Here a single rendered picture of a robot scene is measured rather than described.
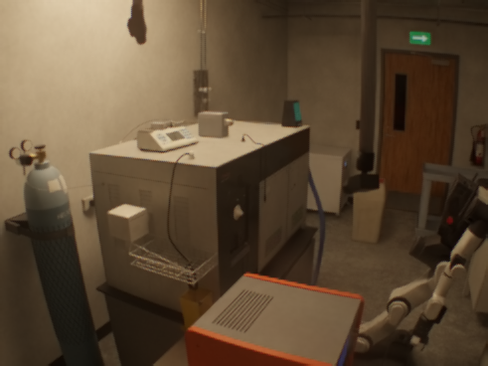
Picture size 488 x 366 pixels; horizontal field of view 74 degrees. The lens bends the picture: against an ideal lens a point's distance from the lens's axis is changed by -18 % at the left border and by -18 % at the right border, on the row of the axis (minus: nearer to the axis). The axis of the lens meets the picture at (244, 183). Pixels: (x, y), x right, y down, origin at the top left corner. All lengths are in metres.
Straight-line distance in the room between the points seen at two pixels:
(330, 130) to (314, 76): 0.78
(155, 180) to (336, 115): 3.99
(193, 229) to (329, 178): 3.39
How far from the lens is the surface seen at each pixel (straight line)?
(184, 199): 1.52
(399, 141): 5.25
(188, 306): 1.56
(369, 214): 4.19
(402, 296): 2.16
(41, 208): 1.84
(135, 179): 1.65
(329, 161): 4.73
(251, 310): 1.13
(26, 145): 1.82
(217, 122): 1.98
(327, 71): 5.31
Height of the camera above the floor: 1.78
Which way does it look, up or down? 16 degrees down
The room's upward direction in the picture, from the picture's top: straight up
